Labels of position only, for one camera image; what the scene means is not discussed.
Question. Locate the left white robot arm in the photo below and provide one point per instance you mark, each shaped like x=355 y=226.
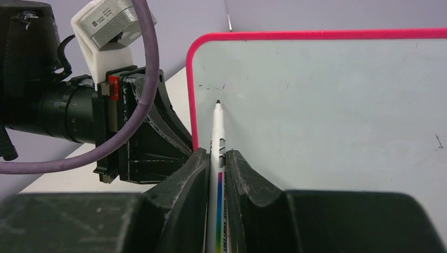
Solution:
x=47 y=88

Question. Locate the white whiteboard marker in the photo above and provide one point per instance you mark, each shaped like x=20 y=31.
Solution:
x=216 y=233

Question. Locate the pink framed whiteboard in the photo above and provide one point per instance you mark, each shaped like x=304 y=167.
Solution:
x=330 y=110

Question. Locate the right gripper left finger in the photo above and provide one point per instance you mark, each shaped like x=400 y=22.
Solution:
x=169 y=217

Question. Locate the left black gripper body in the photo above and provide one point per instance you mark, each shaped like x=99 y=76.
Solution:
x=160 y=146

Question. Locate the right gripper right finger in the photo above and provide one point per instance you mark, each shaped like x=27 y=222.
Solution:
x=264 y=218

